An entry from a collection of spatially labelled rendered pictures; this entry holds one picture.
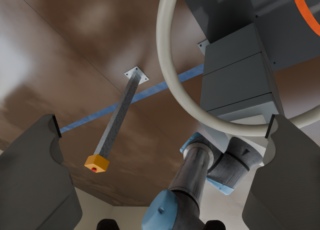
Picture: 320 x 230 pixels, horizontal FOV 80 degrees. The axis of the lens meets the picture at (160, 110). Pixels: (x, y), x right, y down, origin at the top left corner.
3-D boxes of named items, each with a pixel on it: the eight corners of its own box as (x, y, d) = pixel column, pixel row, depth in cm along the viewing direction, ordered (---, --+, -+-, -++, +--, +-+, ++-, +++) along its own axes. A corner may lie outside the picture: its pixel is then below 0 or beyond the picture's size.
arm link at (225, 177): (241, 171, 110) (222, 195, 107) (217, 150, 113) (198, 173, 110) (253, 174, 95) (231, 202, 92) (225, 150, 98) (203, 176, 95)
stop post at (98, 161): (124, 73, 210) (75, 164, 140) (137, 65, 199) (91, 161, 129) (136, 85, 220) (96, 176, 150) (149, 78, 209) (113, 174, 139)
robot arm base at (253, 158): (269, 165, 99) (258, 180, 98) (243, 153, 117) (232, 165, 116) (251, 143, 93) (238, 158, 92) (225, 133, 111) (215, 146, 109)
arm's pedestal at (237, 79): (277, 62, 165) (305, 148, 110) (222, 83, 193) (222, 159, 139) (258, 11, 139) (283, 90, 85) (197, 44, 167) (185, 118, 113)
